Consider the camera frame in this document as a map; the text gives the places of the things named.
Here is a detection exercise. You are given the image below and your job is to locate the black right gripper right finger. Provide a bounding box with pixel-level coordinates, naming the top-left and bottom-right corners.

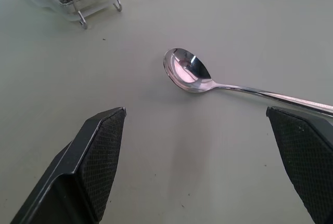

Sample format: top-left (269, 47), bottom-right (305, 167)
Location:
top-left (266, 106), bottom-right (333, 224)

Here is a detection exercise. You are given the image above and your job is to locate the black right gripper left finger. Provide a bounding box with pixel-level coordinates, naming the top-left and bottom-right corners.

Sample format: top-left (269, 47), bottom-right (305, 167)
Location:
top-left (10, 107), bottom-right (127, 224)

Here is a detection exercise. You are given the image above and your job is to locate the shiny steel spoon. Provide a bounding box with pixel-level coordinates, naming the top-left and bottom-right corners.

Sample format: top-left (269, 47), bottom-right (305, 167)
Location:
top-left (163, 48), bottom-right (333, 117)

